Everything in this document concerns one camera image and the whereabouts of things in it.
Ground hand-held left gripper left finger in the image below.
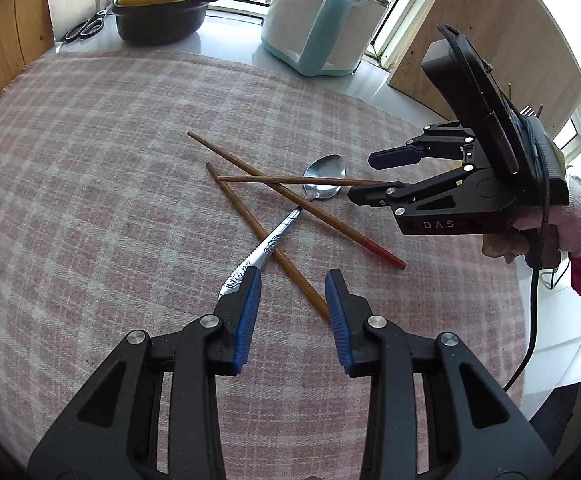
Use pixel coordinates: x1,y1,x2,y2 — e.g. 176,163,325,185
26,266,262,480

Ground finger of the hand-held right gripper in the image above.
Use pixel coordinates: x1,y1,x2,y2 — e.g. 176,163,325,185
347,165,476,218
369,121,476,171

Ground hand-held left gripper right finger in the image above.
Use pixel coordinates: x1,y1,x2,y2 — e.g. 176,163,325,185
324,269,556,480

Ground metal spoon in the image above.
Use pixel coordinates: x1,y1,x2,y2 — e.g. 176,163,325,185
218,154,347,301

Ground person's right hand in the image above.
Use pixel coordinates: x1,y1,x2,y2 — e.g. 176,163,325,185
483,177,581,266

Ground teal and white rice cooker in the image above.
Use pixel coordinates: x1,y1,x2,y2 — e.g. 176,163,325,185
260,0,391,77

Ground plywood board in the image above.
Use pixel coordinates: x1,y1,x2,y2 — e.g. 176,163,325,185
387,0,581,133

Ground pink plaid cloth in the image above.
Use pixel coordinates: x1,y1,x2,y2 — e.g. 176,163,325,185
0,50,536,480

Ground black cooking pot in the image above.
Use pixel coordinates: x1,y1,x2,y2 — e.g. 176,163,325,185
111,0,224,46

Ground black cable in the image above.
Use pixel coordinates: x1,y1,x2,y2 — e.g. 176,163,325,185
503,200,553,392

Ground white window frame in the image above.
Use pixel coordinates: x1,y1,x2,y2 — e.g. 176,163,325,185
365,0,446,71

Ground black-handled scissors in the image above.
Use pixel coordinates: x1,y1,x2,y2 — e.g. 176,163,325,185
59,9,108,43

